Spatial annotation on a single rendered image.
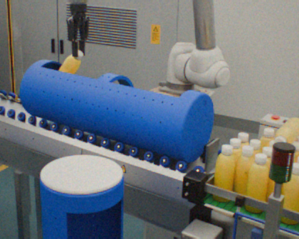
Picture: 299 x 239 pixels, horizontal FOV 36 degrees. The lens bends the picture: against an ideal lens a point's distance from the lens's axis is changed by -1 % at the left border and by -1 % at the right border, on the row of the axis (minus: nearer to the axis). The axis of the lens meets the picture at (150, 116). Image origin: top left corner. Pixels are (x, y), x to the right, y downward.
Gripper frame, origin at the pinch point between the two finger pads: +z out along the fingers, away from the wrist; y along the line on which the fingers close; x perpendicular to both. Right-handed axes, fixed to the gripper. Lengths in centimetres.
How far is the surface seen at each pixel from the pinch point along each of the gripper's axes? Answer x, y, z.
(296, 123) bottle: 98, -9, 15
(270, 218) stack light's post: 107, 38, 29
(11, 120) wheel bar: -35, 11, 39
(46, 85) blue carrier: -8.2, 12.4, 15.8
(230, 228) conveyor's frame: 89, 23, 47
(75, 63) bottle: -0.4, 1.9, 6.6
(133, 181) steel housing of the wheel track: 41, 14, 48
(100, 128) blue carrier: 23.7, 13.3, 28.6
